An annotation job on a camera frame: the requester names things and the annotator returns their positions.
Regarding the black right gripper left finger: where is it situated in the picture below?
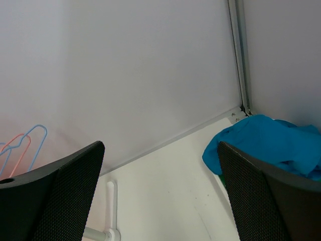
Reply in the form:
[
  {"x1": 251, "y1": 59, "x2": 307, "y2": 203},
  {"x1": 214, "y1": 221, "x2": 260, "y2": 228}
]
[{"x1": 1, "y1": 141, "x2": 105, "y2": 240}]

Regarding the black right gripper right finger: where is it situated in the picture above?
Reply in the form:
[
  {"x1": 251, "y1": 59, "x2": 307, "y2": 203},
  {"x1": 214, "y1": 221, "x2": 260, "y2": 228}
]
[{"x1": 218, "y1": 142, "x2": 320, "y2": 240}]

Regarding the light blue wire hanger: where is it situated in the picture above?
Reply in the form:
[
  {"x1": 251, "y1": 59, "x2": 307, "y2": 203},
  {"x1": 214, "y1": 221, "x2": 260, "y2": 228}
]
[{"x1": 26, "y1": 124, "x2": 48, "y2": 174}]

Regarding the blue t shirt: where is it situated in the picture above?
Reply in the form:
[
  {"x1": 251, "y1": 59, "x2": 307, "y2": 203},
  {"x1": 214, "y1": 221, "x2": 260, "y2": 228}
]
[{"x1": 202, "y1": 114, "x2": 320, "y2": 181}]

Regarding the pink wire hanger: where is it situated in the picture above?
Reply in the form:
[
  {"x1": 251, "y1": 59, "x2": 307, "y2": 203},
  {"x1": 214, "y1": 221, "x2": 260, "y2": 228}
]
[{"x1": 1, "y1": 133, "x2": 31, "y2": 179}]

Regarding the green t shirt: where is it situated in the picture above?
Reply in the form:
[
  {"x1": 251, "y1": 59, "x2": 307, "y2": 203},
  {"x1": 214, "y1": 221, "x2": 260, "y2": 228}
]
[{"x1": 219, "y1": 175, "x2": 226, "y2": 188}]

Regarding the white clothes rack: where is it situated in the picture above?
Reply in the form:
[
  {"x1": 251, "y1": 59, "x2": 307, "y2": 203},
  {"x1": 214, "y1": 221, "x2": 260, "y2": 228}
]
[{"x1": 82, "y1": 177, "x2": 121, "y2": 240}]

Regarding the aluminium corner frame post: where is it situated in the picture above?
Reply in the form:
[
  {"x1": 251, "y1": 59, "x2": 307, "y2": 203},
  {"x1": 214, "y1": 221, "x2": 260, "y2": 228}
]
[{"x1": 227, "y1": 0, "x2": 252, "y2": 116}]

